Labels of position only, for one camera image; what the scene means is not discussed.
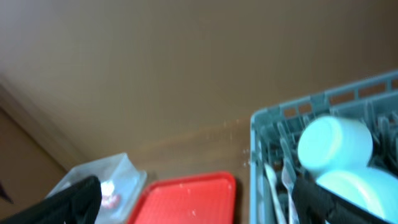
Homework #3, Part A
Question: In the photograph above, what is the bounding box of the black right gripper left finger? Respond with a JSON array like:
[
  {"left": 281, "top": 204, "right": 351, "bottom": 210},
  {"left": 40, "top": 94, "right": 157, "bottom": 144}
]
[{"left": 1, "top": 175, "right": 102, "bottom": 224}]

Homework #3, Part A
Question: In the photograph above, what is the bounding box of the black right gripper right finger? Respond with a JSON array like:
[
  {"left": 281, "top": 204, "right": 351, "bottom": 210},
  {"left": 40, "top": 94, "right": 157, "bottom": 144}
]
[{"left": 292, "top": 178, "right": 388, "bottom": 224}]

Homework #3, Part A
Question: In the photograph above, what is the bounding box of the red snack wrapper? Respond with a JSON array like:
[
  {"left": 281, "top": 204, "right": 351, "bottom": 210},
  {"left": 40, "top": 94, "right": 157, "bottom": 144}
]
[{"left": 101, "top": 194, "right": 121, "bottom": 209}]

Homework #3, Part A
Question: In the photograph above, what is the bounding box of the white plastic spoon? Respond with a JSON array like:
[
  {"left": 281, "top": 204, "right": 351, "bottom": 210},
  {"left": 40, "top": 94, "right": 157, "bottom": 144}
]
[{"left": 264, "top": 163, "right": 287, "bottom": 224}]

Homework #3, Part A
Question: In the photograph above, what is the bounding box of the mint green bowl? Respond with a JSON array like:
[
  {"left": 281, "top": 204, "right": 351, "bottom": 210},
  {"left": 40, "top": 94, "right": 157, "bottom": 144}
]
[{"left": 297, "top": 116, "right": 373, "bottom": 179}]

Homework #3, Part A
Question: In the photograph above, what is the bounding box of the light blue bowl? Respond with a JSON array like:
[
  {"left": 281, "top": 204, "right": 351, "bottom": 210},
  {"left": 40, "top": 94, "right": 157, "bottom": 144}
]
[{"left": 316, "top": 167, "right": 397, "bottom": 223}]

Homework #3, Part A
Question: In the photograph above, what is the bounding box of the grey dishwasher rack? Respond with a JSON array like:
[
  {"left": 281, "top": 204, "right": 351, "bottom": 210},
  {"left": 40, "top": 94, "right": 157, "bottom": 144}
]
[{"left": 249, "top": 71, "right": 397, "bottom": 223}]

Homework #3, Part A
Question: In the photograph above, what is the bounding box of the crumpled white napkin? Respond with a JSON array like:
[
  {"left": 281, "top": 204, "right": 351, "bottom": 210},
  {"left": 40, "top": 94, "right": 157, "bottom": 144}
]
[{"left": 101, "top": 180, "right": 115, "bottom": 197}]

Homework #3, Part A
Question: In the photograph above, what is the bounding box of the clear plastic bin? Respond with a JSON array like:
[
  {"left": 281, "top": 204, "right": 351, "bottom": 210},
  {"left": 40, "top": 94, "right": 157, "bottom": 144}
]
[{"left": 47, "top": 152, "right": 147, "bottom": 224}]

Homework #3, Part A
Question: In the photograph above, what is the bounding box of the red plastic tray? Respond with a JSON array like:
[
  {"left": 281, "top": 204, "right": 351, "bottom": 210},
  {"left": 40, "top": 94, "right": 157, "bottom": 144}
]
[{"left": 126, "top": 172, "right": 236, "bottom": 224}]

